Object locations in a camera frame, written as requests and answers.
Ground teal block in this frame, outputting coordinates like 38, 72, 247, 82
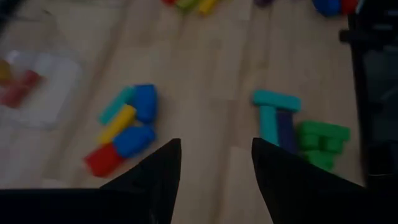
259, 105, 279, 146
98, 86, 135, 125
251, 90, 302, 113

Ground clear plastic bin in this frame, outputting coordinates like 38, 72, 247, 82
0, 9, 85, 131

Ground blue rounded block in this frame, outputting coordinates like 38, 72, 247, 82
133, 83, 158, 124
312, 0, 342, 17
112, 124, 156, 158

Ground yellow block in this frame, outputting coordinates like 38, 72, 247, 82
98, 104, 137, 144
198, 0, 219, 16

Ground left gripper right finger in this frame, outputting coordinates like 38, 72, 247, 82
252, 138, 398, 224

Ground light green flat block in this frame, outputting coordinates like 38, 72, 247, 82
176, 0, 200, 12

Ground green studded block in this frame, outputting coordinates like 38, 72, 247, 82
300, 149, 340, 172
297, 120, 351, 153

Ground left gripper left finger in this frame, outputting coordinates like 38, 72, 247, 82
0, 139, 182, 224

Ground red chunky block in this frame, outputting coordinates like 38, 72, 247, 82
83, 143, 125, 179

